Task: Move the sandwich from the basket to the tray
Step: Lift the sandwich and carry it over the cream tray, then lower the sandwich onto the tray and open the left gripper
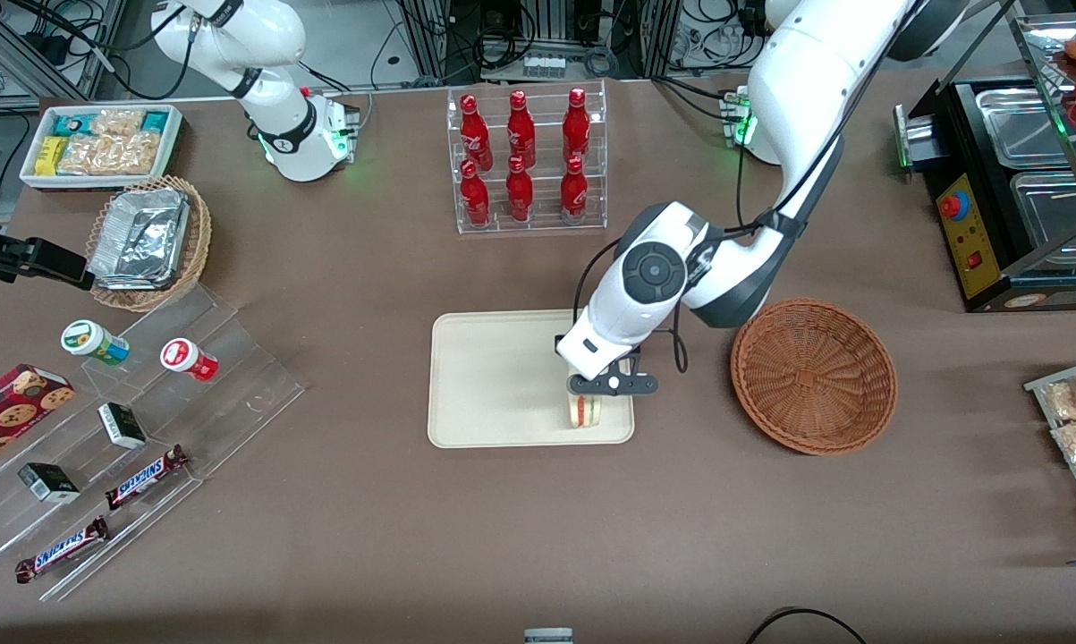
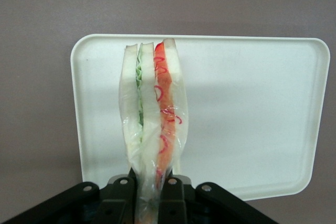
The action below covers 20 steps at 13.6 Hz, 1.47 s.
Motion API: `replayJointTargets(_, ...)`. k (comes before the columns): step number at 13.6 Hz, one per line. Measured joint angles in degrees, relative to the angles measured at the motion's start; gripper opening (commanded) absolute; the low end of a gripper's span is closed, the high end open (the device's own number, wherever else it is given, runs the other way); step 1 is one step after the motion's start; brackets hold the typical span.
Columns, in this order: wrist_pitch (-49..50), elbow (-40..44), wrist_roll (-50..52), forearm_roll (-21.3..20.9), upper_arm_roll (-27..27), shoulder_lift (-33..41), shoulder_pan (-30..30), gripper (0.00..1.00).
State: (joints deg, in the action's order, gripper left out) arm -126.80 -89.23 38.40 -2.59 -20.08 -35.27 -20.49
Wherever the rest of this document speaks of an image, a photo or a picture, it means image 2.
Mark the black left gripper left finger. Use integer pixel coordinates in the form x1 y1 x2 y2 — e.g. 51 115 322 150
0 168 138 224

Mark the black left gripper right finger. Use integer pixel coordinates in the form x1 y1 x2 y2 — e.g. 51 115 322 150
158 168 279 224

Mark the plastic triangle sandwich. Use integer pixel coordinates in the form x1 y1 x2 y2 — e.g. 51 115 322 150
118 37 189 224

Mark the white rectangular plastic tray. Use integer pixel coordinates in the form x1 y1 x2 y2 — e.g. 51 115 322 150
70 34 331 200

